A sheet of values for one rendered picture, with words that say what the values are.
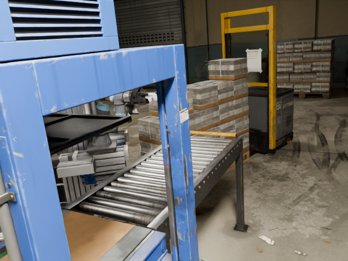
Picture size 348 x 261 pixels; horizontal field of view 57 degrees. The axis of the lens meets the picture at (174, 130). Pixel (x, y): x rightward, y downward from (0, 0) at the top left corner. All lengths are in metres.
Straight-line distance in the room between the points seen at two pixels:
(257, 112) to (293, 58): 3.67
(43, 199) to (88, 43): 0.50
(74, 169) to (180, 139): 1.50
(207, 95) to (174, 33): 7.32
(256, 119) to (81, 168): 2.76
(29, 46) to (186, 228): 0.80
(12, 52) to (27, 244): 0.41
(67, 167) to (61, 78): 1.88
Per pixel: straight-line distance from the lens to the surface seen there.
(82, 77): 0.69
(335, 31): 9.53
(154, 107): 3.27
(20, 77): 0.59
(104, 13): 1.05
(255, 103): 4.49
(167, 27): 10.74
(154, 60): 0.92
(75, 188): 2.89
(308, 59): 7.96
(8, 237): 0.66
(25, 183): 0.61
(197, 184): 1.77
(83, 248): 1.40
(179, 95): 1.05
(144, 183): 1.86
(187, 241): 1.25
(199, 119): 3.36
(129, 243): 1.36
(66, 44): 0.91
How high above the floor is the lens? 1.56
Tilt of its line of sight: 16 degrees down
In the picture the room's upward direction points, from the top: 5 degrees counter-clockwise
